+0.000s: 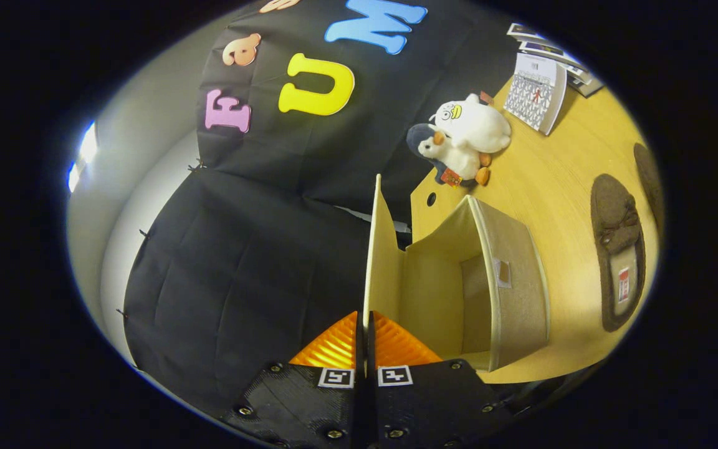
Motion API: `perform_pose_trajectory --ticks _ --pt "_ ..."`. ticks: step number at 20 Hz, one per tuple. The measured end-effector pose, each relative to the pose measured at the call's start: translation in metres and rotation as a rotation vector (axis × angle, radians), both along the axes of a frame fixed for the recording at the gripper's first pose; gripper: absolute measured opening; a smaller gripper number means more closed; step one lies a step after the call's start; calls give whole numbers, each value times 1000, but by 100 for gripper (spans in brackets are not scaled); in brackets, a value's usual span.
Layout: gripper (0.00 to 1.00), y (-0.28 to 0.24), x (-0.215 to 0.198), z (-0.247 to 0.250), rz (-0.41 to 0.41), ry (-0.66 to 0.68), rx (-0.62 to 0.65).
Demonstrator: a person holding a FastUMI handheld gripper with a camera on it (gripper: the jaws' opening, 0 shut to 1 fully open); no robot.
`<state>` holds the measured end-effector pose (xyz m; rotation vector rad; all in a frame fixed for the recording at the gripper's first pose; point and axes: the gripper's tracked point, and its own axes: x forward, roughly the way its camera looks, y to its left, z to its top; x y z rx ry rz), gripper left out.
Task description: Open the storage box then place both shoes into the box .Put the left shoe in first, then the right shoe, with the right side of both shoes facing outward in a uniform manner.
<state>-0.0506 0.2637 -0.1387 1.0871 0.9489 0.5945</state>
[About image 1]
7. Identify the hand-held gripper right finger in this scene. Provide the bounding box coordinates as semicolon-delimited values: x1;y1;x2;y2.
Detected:
365;310;522;449

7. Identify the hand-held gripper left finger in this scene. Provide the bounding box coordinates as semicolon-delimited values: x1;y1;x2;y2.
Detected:
222;311;366;449

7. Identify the beige fabric storage box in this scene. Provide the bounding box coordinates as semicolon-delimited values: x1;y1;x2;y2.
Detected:
362;173;552;373

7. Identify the brown fuzzy shoe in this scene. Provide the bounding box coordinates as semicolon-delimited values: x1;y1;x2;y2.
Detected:
633;142;665;241
590;173;646;332

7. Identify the black backdrop cloth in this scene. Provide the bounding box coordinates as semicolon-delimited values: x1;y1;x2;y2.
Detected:
122;0;522;406

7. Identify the grey white penguin plush toy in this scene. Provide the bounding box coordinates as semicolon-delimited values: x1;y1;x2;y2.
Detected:
406;123;492;189

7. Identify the white duck plush toy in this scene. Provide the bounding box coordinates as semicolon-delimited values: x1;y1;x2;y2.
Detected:
429;94;512;154

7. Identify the patterned cover book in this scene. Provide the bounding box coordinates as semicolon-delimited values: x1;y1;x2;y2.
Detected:
502;52;568;136

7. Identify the bright ceiling light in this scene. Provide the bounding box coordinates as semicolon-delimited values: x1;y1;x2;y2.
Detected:
66;120;99;194

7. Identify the dark grey book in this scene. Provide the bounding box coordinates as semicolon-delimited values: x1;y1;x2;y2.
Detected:
574;75;605;98

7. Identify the thin white book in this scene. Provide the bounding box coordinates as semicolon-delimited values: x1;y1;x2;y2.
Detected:
562;62;596;85

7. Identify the white book with blue picture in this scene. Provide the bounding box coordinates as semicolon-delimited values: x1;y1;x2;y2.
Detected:
518;41;587;69

